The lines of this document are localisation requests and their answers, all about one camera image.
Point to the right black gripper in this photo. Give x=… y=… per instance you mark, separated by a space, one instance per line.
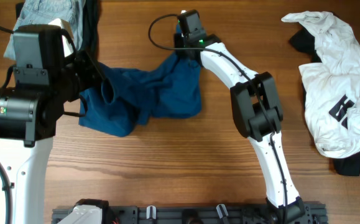
x=179 y=40

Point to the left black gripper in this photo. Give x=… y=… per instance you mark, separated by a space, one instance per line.
x=96 y=74

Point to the blue t-shirt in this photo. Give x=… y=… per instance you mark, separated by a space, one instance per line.
x=130 y=97

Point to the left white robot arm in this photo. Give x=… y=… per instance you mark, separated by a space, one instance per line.
x=32 y=100

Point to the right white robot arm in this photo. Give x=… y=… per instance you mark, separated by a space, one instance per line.
x=257 y=113

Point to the folded black garment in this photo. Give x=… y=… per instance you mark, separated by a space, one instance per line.
x=90 y=24

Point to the folded light blue jeans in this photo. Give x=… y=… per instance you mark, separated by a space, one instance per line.
x=45 y=11

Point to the black garment under white shirt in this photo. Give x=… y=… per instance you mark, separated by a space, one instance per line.
x=304 y=42

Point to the white printed t-shirt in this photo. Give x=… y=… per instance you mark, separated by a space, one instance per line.
x=332 y=106

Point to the black mounting rail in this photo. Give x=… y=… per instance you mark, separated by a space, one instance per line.
x=315 y=213

